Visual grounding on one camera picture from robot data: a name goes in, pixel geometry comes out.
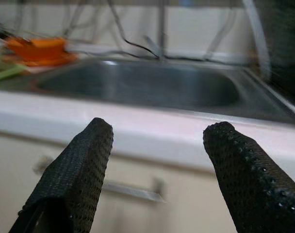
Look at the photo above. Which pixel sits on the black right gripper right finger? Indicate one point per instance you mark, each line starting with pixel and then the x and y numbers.
pixel 254 189

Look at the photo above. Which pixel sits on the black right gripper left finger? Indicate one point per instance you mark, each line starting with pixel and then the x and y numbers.
pixel 72 184

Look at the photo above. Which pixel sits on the cream kitchen cabinet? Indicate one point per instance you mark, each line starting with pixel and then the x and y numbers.
pixel 162 213

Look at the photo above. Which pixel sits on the stainless steel sink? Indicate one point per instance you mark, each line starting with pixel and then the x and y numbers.
pixel 137 85

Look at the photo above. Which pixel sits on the orange plate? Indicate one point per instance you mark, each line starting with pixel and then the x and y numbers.
pixel 60 60

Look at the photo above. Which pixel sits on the green plate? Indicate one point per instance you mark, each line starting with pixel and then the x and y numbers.
pixel 6 72

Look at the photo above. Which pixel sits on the orange bowl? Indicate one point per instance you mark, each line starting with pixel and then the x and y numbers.
pixel 40 48

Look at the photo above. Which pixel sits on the black appliance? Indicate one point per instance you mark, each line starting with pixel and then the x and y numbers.
pixel 288 48

